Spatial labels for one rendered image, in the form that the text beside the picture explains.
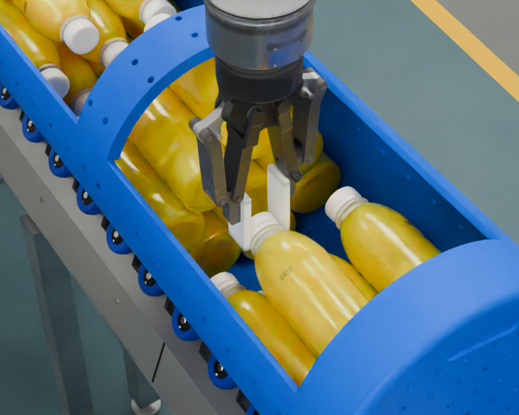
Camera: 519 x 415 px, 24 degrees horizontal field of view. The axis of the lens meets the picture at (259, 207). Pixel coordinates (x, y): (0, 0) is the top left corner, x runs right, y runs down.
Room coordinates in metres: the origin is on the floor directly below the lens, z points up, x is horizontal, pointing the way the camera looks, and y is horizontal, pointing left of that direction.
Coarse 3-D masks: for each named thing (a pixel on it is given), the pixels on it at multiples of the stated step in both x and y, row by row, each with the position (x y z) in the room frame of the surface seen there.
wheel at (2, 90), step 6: (0, 84) 1.19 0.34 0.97; (0, 90) 1.19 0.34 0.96; (6, 90) 1.18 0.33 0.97; (0, 96) 1.18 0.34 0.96; (6, 96) 1.17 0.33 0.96; (0, 102) 1.17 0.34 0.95; (6, 102) 1.16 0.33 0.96; (12, 102) 1.16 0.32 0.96; (6, 108) 1.16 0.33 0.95; (12, 108) 1.16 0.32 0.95
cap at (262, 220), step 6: (258, 216) 0.79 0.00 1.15; (264, 216) 0.79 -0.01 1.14; (270, 216) 0.79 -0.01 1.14; (252, 222) 0.78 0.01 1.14; (258, 222) 0.78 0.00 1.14; (264, 222) 0.78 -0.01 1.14; (270, 222) 0.78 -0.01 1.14; (276, 222) 0.79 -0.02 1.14; (252, 228) 0.78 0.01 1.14; (258, 228) 0.78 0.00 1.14; (252, 234) 0.77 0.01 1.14; (252, 240) 0.77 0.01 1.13
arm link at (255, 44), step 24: (312, 0) 0.78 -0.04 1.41; (216, 24) 0.76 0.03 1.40; (240, 24) 0.75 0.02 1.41; (264, 24) 0.75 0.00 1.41; (288, 24) 0.75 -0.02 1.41; (312, 24) 0.78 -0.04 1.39; (216, 48) 0.76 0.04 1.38; (240, 48) 0.75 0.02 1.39; (264, 48) 0.75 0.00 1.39; (288, 48) 0.76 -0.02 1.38
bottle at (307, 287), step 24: (264, 240) 0.76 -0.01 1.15; (288, 240) 0.75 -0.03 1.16; (312, 240) 0.76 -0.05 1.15; (264, 264) 0.73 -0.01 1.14; (288, 264) 0.72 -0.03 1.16; (312, 264) 0.72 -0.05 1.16; (336, 264) 0.73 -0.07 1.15; (264, 288) 0.72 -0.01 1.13; (288, 288) 0.70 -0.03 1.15; (312, 288) 0.69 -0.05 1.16; (336, 288) 0.69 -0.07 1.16; (288, 312) 0.68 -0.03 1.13; (312, 312) 0.67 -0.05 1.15; (336, 312) 0.66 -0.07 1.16; (312, 336) 0.65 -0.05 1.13
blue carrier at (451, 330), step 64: (192, 0) 1.24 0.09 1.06; (0, 64) 1.07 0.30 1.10; (128, 64) 0.94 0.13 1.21; (192, 64) 0.93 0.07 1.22; (320, 64) 0.96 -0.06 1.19; (64, 128) 0.94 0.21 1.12; (128, 128) 0.88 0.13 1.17; (320, 128) 1.01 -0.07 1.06; (384, 128) 0.85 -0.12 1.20; (128, 192) 0.83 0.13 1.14; (384, 192) 0.91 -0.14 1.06; (448, 192) 0.76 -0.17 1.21; (448, 256) 0.66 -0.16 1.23; (512, 256) 0.68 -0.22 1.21; (192, 320) 0.72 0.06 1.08; (384, 320) 0.60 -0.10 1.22; (448, 320) 0.60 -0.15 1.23; (512, 320) 0.63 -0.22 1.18; (256, 384) 0.62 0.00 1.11; (320, 384) 0.58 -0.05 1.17; (384, 384) 0.56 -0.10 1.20; (448, 384) 0.59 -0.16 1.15; (512, 384) 0.64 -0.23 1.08
